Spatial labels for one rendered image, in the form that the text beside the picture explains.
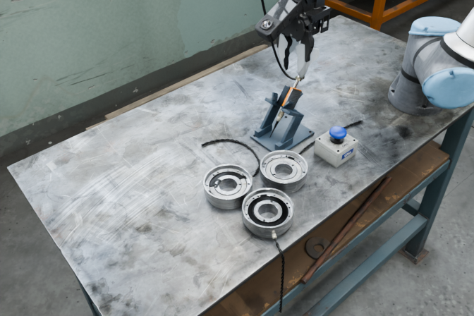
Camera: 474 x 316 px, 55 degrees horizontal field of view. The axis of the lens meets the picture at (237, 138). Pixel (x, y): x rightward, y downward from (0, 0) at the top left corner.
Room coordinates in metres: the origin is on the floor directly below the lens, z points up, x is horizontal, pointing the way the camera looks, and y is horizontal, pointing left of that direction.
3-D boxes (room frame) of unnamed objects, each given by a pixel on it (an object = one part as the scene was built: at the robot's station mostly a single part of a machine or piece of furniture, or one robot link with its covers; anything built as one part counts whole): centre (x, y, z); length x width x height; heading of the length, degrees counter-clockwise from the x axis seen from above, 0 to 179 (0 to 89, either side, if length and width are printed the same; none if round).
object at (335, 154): (0.80, -0.24, 0.82); 0.08 x 0.07 x 0.05; 128
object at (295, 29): (0.90, -0.15, 1.12); 0.09 x 0.08 x 0.12; 130
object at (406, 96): (1.00, -0.49, 0.85); 0.15 x 0.15 x 0.10
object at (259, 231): (0.60, -0.06, 0.82); 0.10 x 0.10 x 0.04
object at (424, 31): (0.99, -0.49, 0.97); 0.13 x 0.12 x 0.14; 175
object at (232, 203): (0.68, 0.02, 0.82); 0.10 x 0.10 x 0.04
